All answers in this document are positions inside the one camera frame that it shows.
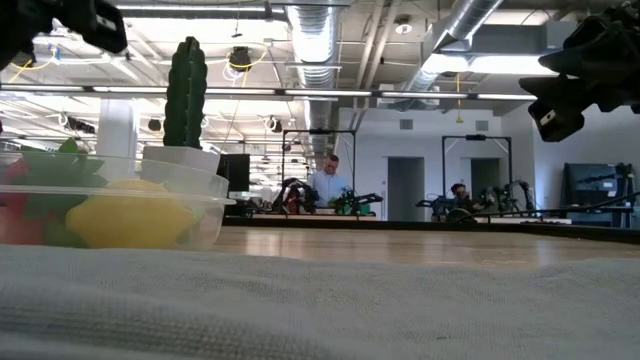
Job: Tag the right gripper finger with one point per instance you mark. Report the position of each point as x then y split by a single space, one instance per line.
560 89
585 61

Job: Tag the clear plastic tupperware container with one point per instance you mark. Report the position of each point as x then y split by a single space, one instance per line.
115 197

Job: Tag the yellow toy lemon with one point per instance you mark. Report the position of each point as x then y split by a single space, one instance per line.
130 220

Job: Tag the black monitor screen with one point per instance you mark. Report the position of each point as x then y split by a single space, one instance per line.
595 184

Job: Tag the white column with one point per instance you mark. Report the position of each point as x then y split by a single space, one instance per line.
116 130

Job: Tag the tall green cactus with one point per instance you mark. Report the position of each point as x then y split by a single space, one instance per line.
186 90

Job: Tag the person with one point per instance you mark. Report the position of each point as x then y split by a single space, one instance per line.
328 185
460 197

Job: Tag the black dome-shaped object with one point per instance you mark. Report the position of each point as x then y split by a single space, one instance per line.
460 215

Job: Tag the black ceiling spotlight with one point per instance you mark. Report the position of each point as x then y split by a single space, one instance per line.
240 57

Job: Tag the dark blue robot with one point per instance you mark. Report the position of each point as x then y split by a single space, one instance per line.
435 204

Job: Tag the white square plant pot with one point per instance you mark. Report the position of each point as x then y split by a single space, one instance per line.
180 160

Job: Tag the white round ceiling sensor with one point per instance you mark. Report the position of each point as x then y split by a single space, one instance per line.
403 27

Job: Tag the long ceiling light bar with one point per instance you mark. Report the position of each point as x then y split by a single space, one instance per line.
350 93

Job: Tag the green and black robot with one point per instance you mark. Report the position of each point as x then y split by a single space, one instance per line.
355 200

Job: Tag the black and red robot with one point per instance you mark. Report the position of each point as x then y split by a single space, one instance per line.
295 195

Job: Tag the grey woven cloth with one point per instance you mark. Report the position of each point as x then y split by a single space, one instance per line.
320 310

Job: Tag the grey wall vent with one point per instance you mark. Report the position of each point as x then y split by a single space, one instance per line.
481 125
406 124

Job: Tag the black metal rig frame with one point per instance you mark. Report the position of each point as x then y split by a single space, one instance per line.
320 131
475 137

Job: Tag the silver smooth air duct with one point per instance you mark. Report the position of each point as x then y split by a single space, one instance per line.
465 20

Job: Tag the black table edge frame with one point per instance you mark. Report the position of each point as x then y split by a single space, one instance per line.
400 226

